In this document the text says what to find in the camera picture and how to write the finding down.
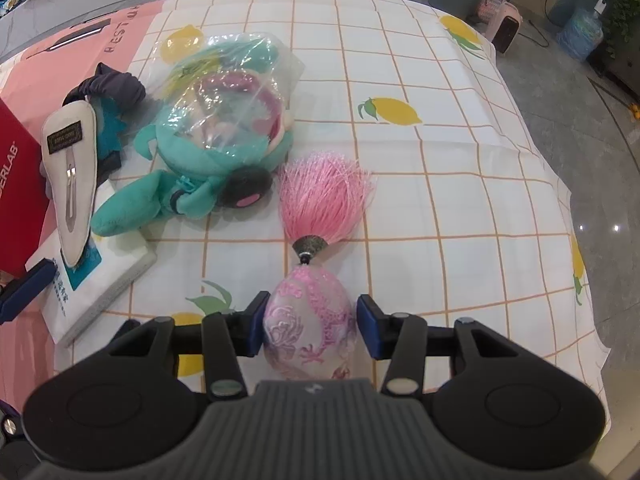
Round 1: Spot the pink embroidered sachet with tassel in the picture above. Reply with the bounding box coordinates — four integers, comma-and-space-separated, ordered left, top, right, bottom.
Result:
262, 152, 374, 380

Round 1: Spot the white tissue packet teal label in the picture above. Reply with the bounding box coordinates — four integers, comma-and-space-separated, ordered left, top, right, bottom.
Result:
26, 218, 156, 347

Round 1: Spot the teal plush doll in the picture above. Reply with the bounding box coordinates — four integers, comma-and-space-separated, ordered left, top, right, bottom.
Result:
91, 32, 305, 236

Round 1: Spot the dark navy cloth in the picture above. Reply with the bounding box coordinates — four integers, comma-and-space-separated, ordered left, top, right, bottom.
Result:
62, 62, 146, 113

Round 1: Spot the red cardboard box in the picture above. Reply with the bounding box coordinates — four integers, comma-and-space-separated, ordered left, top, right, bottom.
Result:
0, 102, 49, 278

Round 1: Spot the lemon patterned grid tablecloth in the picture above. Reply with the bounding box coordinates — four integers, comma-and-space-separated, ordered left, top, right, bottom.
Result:
52, 0, 612, 441

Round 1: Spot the small pink heater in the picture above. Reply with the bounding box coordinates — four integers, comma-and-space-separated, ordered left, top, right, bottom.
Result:
477, 0, 523, 54

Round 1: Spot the blue water bottle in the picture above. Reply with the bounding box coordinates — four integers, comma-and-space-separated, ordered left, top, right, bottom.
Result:
556, 0, 606, 62

